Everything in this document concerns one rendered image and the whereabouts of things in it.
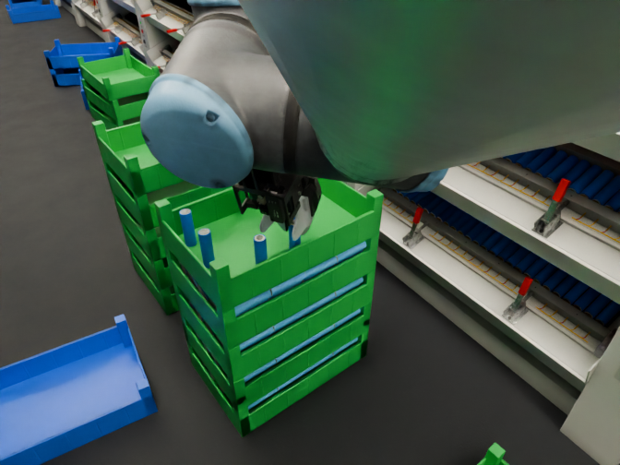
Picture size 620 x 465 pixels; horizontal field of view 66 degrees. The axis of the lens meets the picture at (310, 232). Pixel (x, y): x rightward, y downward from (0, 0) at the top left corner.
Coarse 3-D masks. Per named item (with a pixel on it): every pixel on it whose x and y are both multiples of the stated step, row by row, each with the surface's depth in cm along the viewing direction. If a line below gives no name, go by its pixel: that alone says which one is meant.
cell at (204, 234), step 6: (198, 234) 69; (204, 234) 69; (210, 234) 70; (204, 240) 69; (210, 240) 70; (204, 246) 70; (210, 246) 71; (204, 252) 71; (210, 252) 71; (204, 258) 72; (210, 258) 72; (204, 264) 73
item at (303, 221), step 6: (300, 198) 64; (306, 198) 65; (306, 204) 66; (300, 210) 65; (306, 210) 67; (300, 216) 66; (306, 216) 67; (294, 222) 65; (300, 222) 66; (306, 222) 68; (294, 228) 65; (300, 228) 67; (306, 228) 70; (294, 234) 65; (300, 234) 67; (294, 240) 66
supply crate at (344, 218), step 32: (224, 192) 81; (352, 192) 82; (160, 224) 76; (224, 224) 82; (256, 224) 82; (320, 224) 82; (352, 224) 75; (192, 256) 68; (224, 256) 75; (288, 256) 69; (320, 256) 74; (224, 288) 64; (256, 288) 68
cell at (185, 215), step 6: (180, 210) 74; (186, 210) 74; (180, 216) 74; (186, 216) 73; (186, 222) 74; (192, 222) 75; (186, 228) 75; (192, 228) 75; (186, 234) 75; (192, 234) 76; (186, 240) 76; (192, 240) 76
